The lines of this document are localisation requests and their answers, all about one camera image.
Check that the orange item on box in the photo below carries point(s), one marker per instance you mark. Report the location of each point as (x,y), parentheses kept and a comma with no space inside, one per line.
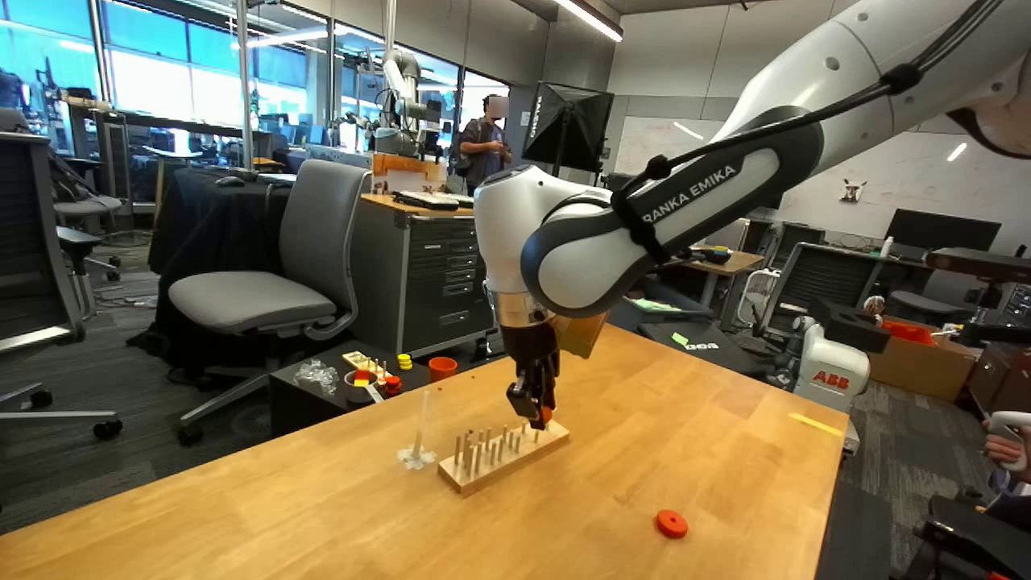
(911,329)

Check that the long wooden desk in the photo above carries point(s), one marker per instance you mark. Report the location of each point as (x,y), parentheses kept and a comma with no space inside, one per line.
(737,263)

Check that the clear plastic bag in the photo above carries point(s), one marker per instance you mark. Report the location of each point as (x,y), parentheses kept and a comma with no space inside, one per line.
(316,375)

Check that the wooden crate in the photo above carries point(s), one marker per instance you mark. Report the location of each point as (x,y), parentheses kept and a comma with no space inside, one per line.
(408,172)

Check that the white papers stack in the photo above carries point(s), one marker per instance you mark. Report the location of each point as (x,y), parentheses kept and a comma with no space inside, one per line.
(431,196)

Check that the black softbox light on stand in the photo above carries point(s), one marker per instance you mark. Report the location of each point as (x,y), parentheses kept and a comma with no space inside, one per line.
(569,129)

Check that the wide black monitor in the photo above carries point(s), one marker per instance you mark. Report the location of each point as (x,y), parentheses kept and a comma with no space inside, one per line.
(945,231)

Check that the cardboard box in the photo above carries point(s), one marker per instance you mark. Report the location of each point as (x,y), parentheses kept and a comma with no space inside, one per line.
(922,371)

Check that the small clear glass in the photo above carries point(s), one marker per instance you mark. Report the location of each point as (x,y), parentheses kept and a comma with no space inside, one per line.
(415,458)

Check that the wooden platform with pegs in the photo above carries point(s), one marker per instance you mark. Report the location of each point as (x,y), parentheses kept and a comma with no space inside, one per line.
(505,465)

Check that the tan wrist camera mount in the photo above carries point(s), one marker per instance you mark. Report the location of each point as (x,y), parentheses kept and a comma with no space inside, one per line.
(582,335)

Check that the grey office chair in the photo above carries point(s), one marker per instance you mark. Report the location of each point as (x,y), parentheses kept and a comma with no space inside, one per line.
(322,226)

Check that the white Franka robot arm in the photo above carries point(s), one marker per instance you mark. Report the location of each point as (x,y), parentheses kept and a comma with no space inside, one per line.
(582,259)

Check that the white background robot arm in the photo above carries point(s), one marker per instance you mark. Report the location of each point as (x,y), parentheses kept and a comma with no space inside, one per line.
(402,82)

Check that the white ABB robot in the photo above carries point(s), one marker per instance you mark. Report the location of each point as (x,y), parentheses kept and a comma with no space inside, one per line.
(828,371)

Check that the low black table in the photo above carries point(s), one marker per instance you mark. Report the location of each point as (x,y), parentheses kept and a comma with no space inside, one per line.
(322,404)

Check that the black office chair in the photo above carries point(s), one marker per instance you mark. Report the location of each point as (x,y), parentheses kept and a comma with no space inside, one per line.
(28,236)

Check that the tan wooden strip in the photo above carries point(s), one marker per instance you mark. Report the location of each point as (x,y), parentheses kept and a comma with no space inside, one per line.
(366,362)

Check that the table under black cloth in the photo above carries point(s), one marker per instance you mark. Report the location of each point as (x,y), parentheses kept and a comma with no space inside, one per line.
(212,236)

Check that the long ceiling light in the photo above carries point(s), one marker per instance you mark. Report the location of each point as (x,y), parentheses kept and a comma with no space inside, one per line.
(588,21)

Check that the green tape strip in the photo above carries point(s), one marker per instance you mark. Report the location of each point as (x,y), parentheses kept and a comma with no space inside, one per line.
(696,342)

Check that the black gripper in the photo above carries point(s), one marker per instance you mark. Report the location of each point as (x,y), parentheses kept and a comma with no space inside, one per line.
(533,356)

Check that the yellow tape strip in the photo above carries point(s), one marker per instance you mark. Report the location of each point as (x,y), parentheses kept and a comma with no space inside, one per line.
(815,422)

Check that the orange hoop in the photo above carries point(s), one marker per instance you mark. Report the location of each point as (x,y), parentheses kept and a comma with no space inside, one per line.
(544,414)
(670,522)

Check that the red toy piece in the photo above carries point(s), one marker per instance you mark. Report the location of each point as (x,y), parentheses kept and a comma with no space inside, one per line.
(391,384)

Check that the orange cup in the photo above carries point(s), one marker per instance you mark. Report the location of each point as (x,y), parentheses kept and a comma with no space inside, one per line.
(442,367)

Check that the yellow block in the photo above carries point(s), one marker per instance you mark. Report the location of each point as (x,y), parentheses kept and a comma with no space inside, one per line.
(404,362)

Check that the black bowl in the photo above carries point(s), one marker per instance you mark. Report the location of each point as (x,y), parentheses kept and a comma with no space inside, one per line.
(715,255)

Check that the black tilted monitor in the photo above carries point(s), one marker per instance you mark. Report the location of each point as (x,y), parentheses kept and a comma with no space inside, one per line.
(831,278)

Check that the grey background chair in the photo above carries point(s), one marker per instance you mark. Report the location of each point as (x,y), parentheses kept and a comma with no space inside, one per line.
(86,219)

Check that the standing person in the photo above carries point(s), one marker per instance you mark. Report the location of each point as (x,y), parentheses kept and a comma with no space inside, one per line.
(484,138)

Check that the grey drawer cabinet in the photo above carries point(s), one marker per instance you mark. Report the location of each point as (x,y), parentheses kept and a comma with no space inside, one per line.
(431,275)

